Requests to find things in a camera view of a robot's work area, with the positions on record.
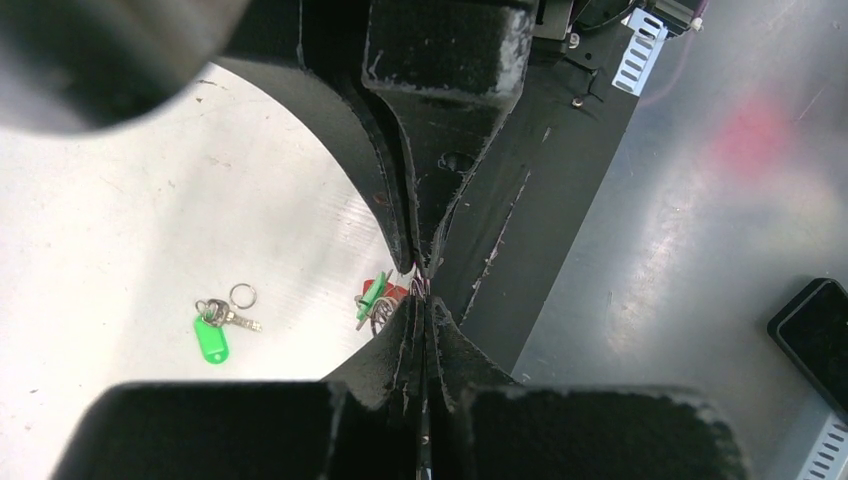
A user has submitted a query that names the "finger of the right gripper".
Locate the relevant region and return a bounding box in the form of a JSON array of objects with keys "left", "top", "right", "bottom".
[
  {"left": 217, "top": 0, "right": 414, "bottom": 273},
  {"left": 362, "top": 1, "right": 537, "bottom": 278}
]

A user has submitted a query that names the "black phone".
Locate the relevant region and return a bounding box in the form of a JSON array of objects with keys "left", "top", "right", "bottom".
[{"left": 767, "top": 278, "right": 847, "bottom": 422}]

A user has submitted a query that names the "large keyring with keys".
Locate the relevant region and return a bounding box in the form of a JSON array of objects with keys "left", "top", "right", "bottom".
[{"left": 354, "top": 266, "right": 430, "bottom": 337}]

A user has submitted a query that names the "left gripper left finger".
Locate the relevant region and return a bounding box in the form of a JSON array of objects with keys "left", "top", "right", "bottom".
[{"left": 53, "top": 297, "right": 422, "bottom": 479}]

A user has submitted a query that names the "green tagged key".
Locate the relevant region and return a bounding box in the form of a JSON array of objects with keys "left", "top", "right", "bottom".
[{"left": 193, "top": 299, "right": 263, "bottom": 365}]

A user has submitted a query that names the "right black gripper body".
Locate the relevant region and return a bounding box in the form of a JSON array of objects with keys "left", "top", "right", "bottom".
[{"left": 0, "top": 0, "right": 372, "bottom": 140}]

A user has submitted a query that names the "loose small split ring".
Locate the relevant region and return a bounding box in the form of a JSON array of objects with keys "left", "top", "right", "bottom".
[{"left": 229, "top": 282, "right": 259, "bottom": 311}]

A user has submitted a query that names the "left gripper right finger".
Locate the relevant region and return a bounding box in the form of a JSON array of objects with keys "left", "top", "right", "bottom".
[{"left": 423, "top": 297, "right": 749, "bottom": 479}]

